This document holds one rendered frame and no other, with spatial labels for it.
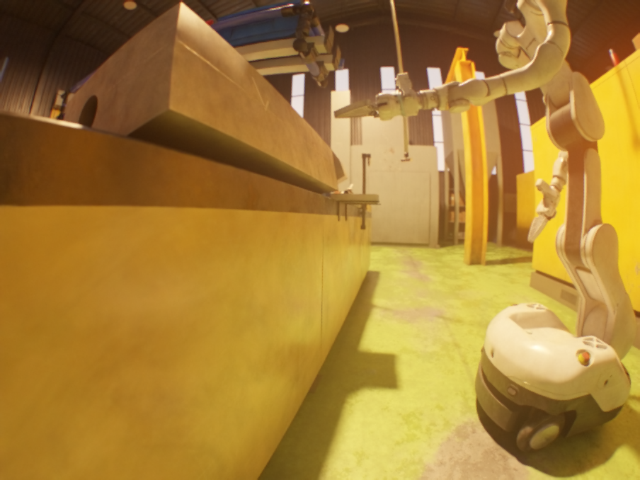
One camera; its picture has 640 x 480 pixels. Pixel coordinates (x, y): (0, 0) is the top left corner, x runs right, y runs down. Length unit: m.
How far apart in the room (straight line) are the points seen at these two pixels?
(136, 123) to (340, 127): 6.92
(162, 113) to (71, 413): 0.32
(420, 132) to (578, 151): 10.02
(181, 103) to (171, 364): 0.31
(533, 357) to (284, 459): 0.77
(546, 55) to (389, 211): 6.12
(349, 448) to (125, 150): 0.89
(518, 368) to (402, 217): 6.07
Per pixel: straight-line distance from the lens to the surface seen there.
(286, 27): 0.80
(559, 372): 0.83
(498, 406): 0.95
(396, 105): 0.79
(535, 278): 3.28
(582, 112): 1.02
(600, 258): 0.98
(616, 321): 1.14
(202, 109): 0.38
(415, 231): 6.73
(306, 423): 0.98
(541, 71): 0.88
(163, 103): 0.34
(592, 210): 1.01
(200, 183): 0.36
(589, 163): 1.03
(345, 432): 0.96
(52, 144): 0.25
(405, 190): 6.74
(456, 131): 8.69
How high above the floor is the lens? 0.69
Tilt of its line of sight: 5 degrees down
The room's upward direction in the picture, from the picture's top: 1 degrees clockwise
